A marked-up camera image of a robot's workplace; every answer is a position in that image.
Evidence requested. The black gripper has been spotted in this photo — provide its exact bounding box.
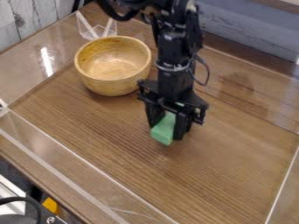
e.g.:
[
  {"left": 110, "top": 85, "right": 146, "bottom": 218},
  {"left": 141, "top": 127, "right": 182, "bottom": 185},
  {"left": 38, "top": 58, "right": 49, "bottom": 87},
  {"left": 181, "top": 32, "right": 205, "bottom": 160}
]
[{"left": 137, "top": 67, "right": 212, "bottom": 141}]

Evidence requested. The green rectangular block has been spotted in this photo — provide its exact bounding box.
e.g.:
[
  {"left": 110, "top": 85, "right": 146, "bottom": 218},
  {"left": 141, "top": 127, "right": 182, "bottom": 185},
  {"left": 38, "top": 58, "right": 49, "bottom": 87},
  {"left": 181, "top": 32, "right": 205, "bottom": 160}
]
[{"left": 151, "top": 112, "right": 176, "bottom": 146}]

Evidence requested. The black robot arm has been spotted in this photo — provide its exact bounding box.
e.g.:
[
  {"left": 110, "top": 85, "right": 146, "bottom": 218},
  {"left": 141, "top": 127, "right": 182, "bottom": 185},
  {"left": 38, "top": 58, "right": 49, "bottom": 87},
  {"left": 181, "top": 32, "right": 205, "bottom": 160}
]
[{"left": 95, "top": 0, "right": 210, "bottom": 140}]

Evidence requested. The brown wooden bowl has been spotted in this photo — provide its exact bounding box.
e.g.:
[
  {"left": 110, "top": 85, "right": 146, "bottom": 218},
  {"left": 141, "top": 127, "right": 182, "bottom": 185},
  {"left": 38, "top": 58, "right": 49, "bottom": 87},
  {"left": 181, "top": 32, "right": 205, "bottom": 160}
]
[{"left": 74, "top": 36, "right": 153, "bottom": 96}]

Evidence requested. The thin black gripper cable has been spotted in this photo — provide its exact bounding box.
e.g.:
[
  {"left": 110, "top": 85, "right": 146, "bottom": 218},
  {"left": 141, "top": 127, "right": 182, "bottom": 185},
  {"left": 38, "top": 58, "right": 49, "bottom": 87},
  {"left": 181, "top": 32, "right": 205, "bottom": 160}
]
[{"left": 189, "top": 53, "right": 212, "bottom": 88}]

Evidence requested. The clear acrylic tray wall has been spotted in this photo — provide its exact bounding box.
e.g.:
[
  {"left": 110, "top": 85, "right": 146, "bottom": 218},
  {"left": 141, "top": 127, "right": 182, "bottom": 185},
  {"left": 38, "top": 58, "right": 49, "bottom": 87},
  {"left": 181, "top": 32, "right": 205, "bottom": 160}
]
[{"left": 0, "top": 99, "right": 180, "bottom": 224}]

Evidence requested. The clear acrylic corner bracket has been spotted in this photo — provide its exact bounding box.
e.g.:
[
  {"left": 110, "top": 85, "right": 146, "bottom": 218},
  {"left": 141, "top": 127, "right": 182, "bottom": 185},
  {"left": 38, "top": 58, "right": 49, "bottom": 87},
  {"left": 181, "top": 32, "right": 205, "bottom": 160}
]
[{"left": 75, "top": 11, "right": 118, "bottom": 41}]

